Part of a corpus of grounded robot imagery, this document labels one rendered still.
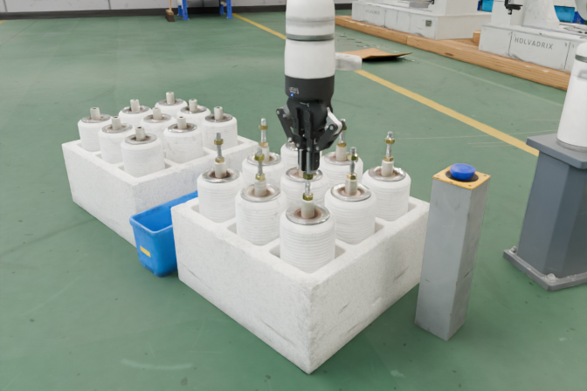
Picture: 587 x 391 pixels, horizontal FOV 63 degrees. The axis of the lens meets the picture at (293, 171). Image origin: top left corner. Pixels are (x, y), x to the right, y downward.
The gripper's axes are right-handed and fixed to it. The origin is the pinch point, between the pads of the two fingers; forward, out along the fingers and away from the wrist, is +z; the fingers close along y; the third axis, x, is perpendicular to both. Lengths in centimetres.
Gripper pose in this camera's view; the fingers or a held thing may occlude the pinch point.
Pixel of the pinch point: (308, 160)
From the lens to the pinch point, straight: 77.5
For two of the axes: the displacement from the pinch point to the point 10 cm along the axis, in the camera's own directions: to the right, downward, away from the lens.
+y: 7.1, 2.8, -6.5
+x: 7.1, -2.8, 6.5
